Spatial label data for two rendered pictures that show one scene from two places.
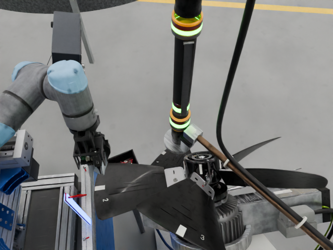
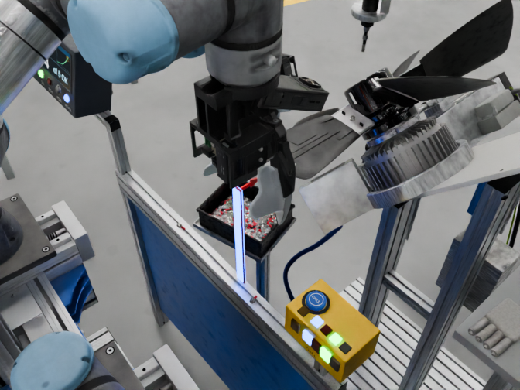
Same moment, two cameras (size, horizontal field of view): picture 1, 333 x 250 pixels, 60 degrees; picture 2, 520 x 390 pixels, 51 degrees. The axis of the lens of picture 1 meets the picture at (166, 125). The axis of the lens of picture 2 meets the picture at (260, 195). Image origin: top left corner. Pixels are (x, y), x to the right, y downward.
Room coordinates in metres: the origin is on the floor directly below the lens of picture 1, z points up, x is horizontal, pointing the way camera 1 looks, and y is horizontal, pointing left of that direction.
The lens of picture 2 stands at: (-0.41, 0.68, 1.99)
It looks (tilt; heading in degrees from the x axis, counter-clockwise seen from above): 47 degrees down; 328
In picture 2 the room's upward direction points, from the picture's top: straight up
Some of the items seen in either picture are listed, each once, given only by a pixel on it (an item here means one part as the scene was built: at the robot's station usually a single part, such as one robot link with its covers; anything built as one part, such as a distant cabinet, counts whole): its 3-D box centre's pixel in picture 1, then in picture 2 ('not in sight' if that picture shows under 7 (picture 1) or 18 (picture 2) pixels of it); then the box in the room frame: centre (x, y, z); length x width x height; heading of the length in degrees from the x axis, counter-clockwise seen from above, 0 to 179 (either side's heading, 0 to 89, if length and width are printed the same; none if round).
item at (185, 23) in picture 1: (187, 23); not in sight; (0.33, -0.03, 1.80); 0.04 x 0.04 x 0.03
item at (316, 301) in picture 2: not in sight; (316, 301); (0.03, 0.29, 1.08); 0.04 x 0.04 x 0.02
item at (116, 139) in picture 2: not in sight; (118, 145); (0.80, 0.41, 0.96); 0.03 x 0.03 x 0.20; 9
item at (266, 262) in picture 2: (137, 216); (262, 310); (0.41, 0.17, 0.40); 0.03 x 0.03 x 0.80; 24
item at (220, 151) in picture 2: not in sight; (240, 119); (0.00, 0.46, 1.62); 0.09 x 0.08 x 0.12; 99
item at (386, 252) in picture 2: not in sight; (376, 290); (0.25, -0.18, 0.45); 0.09 x 0.04 x 0.91; 99
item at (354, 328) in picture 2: not in sight; (330, 330); (-0.02, 0.28, 1.02); 0.16 x 0.10 x 0.11; 9
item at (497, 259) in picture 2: not in sight; (475, 269); (0.04, -0.31, 0.73); 0.15 x 0.09 x 0.22; 9
